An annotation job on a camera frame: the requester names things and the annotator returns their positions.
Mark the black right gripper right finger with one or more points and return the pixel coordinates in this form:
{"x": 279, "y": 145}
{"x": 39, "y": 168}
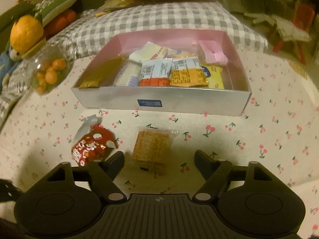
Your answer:
{"x": 216, "y": 174}

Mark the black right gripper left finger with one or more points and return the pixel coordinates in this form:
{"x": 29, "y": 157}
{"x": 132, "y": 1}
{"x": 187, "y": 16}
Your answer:
{"x": 102, "y": 175}

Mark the clear wafer biscuit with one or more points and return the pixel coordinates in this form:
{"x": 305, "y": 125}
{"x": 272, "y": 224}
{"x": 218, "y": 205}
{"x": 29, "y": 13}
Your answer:
{"x": 153, "y": 148}

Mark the gold foil snack bar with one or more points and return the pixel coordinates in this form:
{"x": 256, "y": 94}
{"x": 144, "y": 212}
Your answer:
{"x": 102, "y": 73}

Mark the orange yellow snack packet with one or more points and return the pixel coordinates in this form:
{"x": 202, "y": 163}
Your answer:
{"x": 187, "y": 72}

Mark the orange red snack packet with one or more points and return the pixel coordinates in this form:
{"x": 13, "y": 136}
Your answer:
{"x": 156, "y": 73}

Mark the small white snack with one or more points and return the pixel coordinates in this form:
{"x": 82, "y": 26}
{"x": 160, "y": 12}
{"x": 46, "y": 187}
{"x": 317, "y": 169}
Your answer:
{"x": 148, "y": 52}

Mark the cherry print cloth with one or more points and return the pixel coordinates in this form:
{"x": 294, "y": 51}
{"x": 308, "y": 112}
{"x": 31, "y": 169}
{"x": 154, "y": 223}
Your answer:
{"x": 279, "y": 129}

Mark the white rice cracker packet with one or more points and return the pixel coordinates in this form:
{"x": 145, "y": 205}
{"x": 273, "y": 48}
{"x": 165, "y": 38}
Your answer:
{"x": 129, "y": 74}

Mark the silver box with pink interior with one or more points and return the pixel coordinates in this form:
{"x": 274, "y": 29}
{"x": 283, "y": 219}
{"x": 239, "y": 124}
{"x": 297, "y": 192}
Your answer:
{"x": 230, "y": 101}

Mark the pink paper card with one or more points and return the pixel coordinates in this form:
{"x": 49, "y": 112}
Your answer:
{"x": 213, "y": 52}

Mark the glass jar with kumquats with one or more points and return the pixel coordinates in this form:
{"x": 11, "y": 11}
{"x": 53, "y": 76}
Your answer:
{"x": 49, "y": 63}

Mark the blue plush doll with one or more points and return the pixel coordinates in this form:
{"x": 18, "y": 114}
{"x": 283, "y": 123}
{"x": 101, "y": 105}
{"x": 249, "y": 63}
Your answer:
{"x": 10, "y": 59}

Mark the white blue snack packet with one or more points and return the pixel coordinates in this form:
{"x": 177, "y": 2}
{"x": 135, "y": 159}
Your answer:
{"x": 179, "y": 54}

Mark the small red plush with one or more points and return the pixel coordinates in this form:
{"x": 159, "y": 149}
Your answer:
{"x": 59, "y": 23}

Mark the grey white checkered cushion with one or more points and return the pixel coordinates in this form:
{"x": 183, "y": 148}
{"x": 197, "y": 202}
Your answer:
{"x": 175, "y": 25}

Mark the large orange fruit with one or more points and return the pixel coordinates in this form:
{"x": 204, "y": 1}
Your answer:
{"x": 26, "y": 32}

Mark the red plastic stool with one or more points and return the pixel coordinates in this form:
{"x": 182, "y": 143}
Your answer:
{"x": 297, "y": 30}

